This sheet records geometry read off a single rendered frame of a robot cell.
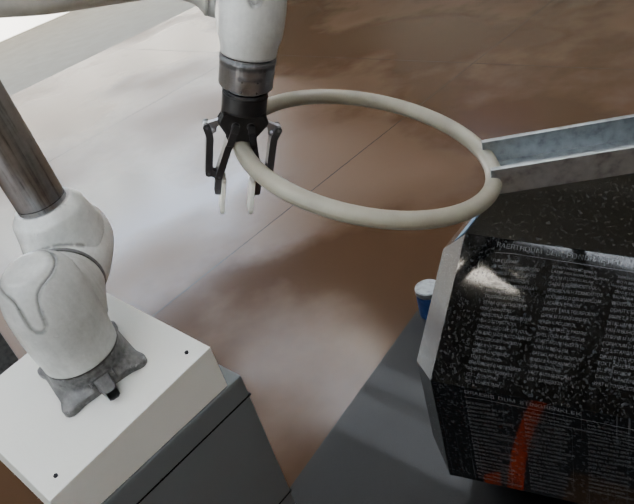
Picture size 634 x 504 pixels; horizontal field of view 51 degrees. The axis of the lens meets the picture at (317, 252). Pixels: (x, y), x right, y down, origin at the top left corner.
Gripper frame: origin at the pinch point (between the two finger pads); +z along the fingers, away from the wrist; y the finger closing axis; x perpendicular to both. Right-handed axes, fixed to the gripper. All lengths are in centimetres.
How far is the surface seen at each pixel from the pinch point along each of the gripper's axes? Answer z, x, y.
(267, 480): 70, -12, 11
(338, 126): 118, 278, 102
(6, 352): 98, 62, -60
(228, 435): 52, -12, 1
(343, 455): 112, 24, 44
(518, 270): 18, -1, 62
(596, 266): 10, -9, 73
